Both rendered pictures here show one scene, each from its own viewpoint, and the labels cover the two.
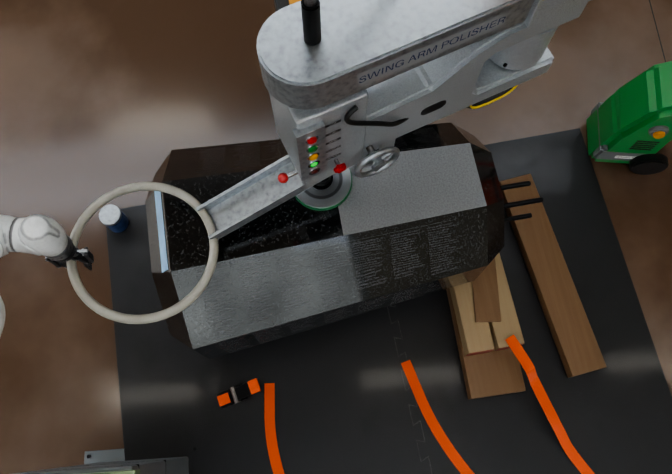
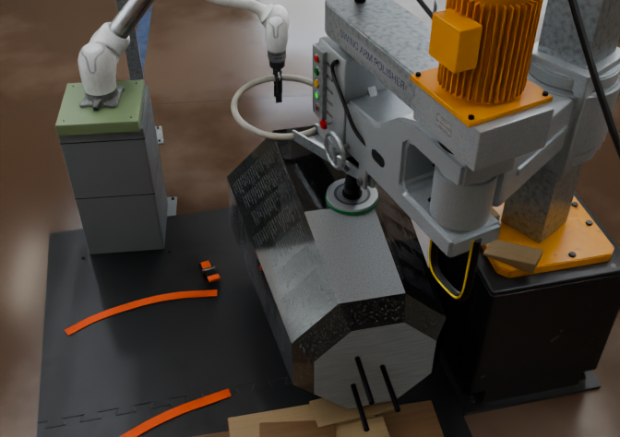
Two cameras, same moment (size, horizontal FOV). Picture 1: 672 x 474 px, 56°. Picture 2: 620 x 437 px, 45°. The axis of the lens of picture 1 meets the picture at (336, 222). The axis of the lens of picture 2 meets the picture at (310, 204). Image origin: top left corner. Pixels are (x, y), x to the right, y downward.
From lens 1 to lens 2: 2.41 m
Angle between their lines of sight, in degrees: 52
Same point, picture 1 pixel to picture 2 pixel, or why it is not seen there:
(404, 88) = (375, 113)
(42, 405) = (211, 174)
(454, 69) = (390, 124)
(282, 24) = not seen: outside the picture
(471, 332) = (249, 420)
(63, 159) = not seen: hidden behind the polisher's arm
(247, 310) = (251, 190)
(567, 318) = not seen: outside the picture
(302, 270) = (278, 203)
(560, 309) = not seen: outside the picture
